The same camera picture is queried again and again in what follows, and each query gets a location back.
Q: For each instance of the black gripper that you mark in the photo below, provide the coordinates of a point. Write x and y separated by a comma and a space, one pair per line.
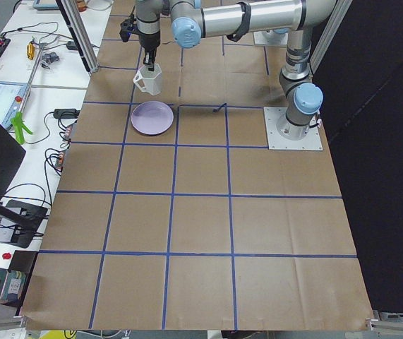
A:
149, 42

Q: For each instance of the white faceted cup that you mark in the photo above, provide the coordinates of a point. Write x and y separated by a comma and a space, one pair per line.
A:
148, 81

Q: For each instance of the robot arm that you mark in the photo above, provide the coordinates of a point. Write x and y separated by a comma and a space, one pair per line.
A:
191, 23

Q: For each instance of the lavender plate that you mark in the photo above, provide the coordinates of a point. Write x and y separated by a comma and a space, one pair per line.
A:
152, 118

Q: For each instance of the black power adapter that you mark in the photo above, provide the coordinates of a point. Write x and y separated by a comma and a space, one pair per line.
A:
66, 113

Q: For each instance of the yellow tool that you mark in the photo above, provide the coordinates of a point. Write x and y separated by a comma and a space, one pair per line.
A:
30, 50

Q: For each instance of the green reacher grabber stick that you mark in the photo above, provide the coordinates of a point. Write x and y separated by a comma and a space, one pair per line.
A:
17, 121

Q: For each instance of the teach pendant tablet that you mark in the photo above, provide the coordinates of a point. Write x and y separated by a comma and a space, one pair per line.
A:
11, 96

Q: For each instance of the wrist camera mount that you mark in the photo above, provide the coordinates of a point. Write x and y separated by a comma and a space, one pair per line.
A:
128, 28

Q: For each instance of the aluminium frame post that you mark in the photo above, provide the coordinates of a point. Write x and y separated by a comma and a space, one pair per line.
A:
74, 23

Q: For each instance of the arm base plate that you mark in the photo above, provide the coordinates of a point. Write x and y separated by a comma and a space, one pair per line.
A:
282, 135
270, 38

